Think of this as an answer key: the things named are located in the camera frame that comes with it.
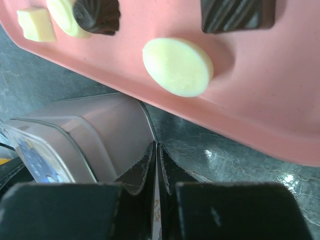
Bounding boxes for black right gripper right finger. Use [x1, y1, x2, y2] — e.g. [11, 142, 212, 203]
[156, 144, 312, 240]

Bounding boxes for white square chocolate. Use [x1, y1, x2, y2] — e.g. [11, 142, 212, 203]
[16, 7, 57, 42]

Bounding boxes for white oval chocolate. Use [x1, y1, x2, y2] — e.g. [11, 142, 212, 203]
[46, 0, 92, 39]
[142, 37, 214, 98]

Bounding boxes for silver tin lid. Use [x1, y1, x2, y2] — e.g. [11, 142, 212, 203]
[0, 93, 155, 183]

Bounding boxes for dark round chocolate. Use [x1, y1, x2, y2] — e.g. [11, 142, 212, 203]
[73, 0, 121, 36]

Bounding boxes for dark striped square chocolate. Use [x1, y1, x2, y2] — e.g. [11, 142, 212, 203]
[200, 0, 276, 34]

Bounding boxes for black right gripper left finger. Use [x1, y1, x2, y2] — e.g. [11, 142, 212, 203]
[0, 142, 156, 240]

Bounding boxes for pink chocolate tray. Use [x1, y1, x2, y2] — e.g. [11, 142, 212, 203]
[0, 0, 320, 166]

